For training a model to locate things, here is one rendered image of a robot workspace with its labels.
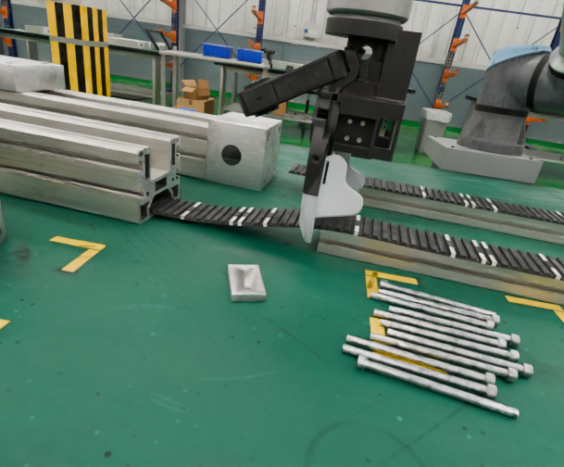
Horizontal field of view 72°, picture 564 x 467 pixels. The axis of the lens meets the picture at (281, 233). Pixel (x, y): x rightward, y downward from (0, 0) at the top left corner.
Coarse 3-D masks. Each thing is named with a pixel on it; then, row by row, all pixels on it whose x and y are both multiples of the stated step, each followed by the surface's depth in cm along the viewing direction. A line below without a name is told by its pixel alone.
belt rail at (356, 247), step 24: (336, 240) 43; (360, 240) 42; (384, 264) 42; (408, 264) 42; (432, 264) 42; (456, 264) 41; (480, 264) 40; (504, 288) 41; (528, 288) 40; (552, 288) 40
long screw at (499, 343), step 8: (376, 312) 33; (384, 312) 33; (392, 320) 33; (400, 320) 33; (408, 320) 33; (416, 320) 33; (424, 328) 33; (432, 328) 32; (440, 328) 32; (448, 328) 32; (456, 336) 32; (464, 336) 32; (472, 336) 32; (480, 336) 32; (488, 344) 32; (496, 344) 31; (504, 344) 31
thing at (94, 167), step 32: (0, 128) 43; (32, 128) 43; (64, 128) 49; (96, 128) 48; (128, 128) 49; (0, 160) 44; (32, 160) 44; (64, 160) 43; (96, 160) 43; (128, 160) 41; (160, 160) 48; (0, 192) 46; (32, 192) 45; (64, 192) 44; (96, 192) 43; (128, 192) 44; (160, 192) 50
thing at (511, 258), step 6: (498, 246) 43; (504, 246) 43; (504, 252) 42; (510, 252) 42; (516, 252) 42; (504, 258) 41; (510, 258) 40; (516, 258) 41; (510, 264) 39; (516, 264) 39; (522, 264) 39; (516, 270) 39; (522, 270) 39; (528, 270) 39
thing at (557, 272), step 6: (540, 258) 42; (546, 258) 42; (552, 258) 42; (546, 264) 40; (552, 264) 41; (558, 264) 41; (552, 270) 39; (558, 270) 40; (552, 276) 38; (558, 276) 38
